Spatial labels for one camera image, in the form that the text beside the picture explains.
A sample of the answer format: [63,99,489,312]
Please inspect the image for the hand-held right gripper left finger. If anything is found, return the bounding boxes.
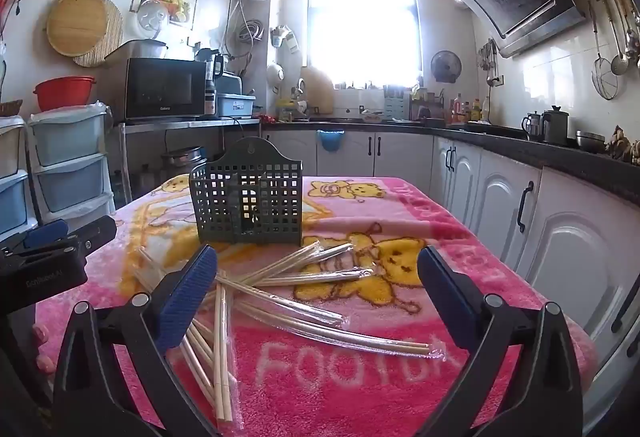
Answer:
[52,244,221,437]

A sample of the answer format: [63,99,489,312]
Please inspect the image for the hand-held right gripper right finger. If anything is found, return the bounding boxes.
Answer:
[417,246,583,437]

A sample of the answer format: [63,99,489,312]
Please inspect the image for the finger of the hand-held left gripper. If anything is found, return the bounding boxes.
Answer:
[61,215,118,263]
[0,218,70,259]

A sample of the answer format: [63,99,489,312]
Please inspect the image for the pile of chopsticks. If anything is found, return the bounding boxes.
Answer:
[132,241,447,424]

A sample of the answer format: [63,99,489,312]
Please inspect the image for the green plastic utensil basket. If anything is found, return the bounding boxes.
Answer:
[189,137,304,248]

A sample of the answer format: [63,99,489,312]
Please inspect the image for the small hanging utensils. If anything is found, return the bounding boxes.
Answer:
[477,38,501,88]

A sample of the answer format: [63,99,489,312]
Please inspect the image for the white plastic drawer unit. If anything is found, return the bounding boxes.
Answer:
[0,116,40,239]

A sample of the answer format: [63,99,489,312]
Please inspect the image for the white drawer storage unit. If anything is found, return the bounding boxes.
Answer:
[27,103,116,224]

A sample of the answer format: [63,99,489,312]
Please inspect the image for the white kitchen base cabinets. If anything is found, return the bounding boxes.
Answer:
[260,129,640,420]

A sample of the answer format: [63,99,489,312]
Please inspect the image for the stacked metal pots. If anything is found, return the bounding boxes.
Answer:
[160,146,207,178]

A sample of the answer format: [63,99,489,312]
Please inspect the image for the metal shelf rack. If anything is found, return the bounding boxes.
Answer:
[111,116,262,205]

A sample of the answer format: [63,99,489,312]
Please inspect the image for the pink printed blanket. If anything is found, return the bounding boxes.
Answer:
[34,176,599,437]

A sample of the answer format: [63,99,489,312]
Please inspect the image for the red plastic basin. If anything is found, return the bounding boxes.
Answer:
[33,76,96,112]

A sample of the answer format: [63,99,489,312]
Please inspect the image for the black microwave oven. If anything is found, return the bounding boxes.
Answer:
[102,57,208,122]

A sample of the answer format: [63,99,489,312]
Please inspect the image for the black kitchen countertop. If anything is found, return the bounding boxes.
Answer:
[259,117,640,192]

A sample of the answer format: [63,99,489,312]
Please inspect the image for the black spice rack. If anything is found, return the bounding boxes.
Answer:
[409,92,446,121]

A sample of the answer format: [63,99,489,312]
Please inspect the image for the metal pot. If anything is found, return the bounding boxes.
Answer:
[104,38,169,64]

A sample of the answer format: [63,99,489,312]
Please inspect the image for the silver metal kettle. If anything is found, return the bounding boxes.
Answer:
[521,111,545,140]

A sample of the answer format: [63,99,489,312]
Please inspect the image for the round woven tray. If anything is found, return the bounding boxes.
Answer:
[72,0,125,68]

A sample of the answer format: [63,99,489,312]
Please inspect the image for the blue plastic bag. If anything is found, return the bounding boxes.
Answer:
[315,129,347,152]

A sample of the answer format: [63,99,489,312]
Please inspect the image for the green knife holder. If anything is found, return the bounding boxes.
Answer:
[383,84,412,120]

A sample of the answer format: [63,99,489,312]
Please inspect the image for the dark metal kettle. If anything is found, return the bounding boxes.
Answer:
[541,105,571,146]

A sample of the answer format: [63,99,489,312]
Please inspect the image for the grey-blue small appliance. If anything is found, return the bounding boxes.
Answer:
[218,71,246,94]

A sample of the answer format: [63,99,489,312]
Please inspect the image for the black blender jug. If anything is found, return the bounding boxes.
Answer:
[196,48,224,90]

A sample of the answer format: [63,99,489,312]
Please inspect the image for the round bamboo tray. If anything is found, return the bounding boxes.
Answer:
[46,0,110,57]

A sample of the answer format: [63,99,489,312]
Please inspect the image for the metal bowl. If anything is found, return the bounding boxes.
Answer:
[575,131,607,153]

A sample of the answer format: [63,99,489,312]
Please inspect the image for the glass pot lid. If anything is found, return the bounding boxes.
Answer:
[136,0,171,40]

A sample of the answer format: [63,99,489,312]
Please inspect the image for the pile of ginger roots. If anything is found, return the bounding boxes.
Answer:
[605,125,640,164]

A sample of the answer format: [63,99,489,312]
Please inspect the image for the wooden cutting board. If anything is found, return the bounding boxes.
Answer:
[300,65,335,116]

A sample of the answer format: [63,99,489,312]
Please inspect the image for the kitchen window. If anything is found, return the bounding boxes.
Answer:
[306,0,422,88]

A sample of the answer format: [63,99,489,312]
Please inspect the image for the hanging metal ladle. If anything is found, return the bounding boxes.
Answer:
[601,0,630,76]

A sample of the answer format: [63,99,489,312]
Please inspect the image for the hanging metal spatula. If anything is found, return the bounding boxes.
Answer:
[617,0,640,68]

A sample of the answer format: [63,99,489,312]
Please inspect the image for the round wall fan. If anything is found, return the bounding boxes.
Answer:
[430,50,463,84]

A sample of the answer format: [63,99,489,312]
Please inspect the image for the coiled grey hose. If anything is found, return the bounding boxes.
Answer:
[237,19,265,46]

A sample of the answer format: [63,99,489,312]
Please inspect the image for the hanging wire strainer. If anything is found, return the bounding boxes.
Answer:
[587,1,616,100]

